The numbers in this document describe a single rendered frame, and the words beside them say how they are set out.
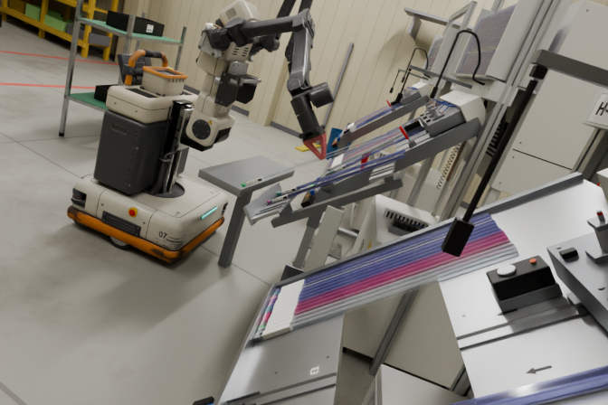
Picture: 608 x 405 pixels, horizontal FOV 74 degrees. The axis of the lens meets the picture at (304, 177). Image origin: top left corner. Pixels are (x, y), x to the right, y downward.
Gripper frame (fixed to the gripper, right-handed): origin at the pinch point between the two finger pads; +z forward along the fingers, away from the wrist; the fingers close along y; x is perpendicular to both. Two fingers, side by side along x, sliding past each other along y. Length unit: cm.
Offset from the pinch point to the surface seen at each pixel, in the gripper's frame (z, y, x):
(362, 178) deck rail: 18.0, 41.4, -1.7
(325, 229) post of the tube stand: 24.5, 7.6, 10.6
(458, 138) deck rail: 16, 44, -42
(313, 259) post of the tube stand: 33.6, 7.7, 18.9
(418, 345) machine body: 100, 46, 3
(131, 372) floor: 48, -13, 94
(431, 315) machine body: 87, 46, -7
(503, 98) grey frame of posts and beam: 7, 40, -61
